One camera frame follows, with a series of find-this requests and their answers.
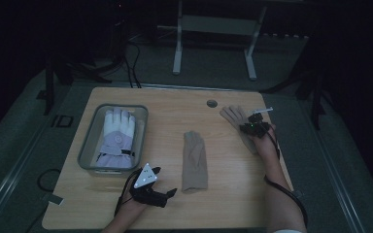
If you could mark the person's left hand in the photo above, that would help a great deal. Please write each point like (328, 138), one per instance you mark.
(131, 207)

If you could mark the beige glove with button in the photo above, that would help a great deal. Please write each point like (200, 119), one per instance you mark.
(234, 115)

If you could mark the plain beige glove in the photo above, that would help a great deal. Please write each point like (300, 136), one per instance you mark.
(194, 161)

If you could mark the purple and white ski glove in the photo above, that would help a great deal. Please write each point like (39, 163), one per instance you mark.
(118, 139)

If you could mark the white metal stand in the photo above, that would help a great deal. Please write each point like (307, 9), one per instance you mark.
(218, 25)

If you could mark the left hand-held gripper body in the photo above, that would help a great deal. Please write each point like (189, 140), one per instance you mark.
(145, 177)

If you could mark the person's right hand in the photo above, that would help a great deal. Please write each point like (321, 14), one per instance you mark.
(265, 144)

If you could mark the clear plastic bin grey rim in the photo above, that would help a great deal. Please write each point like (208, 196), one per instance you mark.
(89, 152)

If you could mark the black tripod stand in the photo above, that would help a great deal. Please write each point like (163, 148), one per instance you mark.
(49, 84)
(315, 97)

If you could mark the grey floor tag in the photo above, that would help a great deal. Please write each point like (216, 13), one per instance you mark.
(55, 199)

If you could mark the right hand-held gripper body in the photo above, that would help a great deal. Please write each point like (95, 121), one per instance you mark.
(259, 127)

